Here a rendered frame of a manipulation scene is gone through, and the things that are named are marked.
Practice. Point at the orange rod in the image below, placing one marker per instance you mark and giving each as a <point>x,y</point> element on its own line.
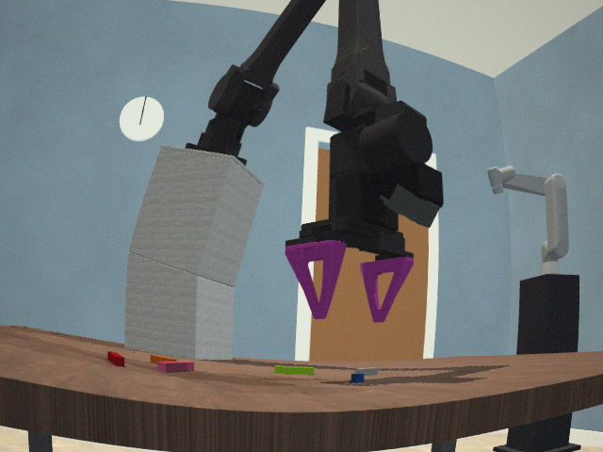
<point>155,359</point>

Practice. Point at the pink rectangular block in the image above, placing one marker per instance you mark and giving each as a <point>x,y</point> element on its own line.
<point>175,366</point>

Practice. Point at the red block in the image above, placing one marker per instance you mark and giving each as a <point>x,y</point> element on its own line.
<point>115,358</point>

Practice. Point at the lime green rod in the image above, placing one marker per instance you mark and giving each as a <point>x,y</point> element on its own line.
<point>294,370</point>

